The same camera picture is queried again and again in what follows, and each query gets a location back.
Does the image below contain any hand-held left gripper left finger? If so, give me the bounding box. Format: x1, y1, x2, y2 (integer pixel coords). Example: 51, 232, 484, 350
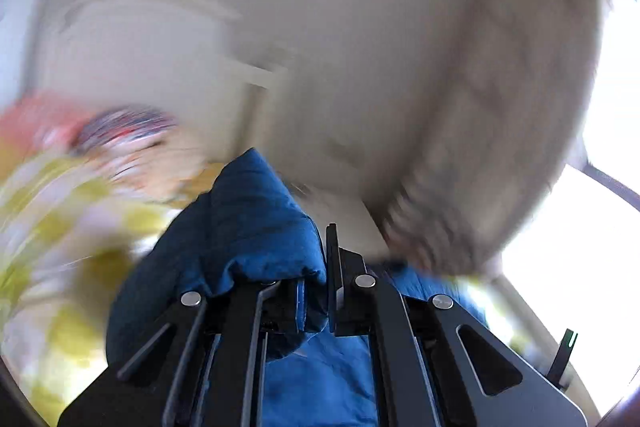
116, 278, 308, 427

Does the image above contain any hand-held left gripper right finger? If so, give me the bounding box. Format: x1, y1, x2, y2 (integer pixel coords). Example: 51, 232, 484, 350
325, 223, 556, 427

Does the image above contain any blue garment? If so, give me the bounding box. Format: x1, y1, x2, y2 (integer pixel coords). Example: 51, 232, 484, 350
106, 147, 493, 427

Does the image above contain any yellow checkered bed sheet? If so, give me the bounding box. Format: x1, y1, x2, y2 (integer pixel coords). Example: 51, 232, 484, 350
0, 147, 226, 423

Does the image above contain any beige curtain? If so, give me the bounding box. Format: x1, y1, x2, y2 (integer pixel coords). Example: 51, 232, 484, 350
380, 0, 618, 279

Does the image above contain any window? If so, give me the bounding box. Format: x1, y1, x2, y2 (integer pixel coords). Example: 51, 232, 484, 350
492, 0, 640, 413

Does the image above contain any colourful patterned pillow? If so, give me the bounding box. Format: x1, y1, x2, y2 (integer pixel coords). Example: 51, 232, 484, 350
0, 91, 213, 208

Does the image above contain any white panelled door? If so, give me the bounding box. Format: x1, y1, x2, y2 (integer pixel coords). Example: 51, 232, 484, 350
32, 0, 293, 172

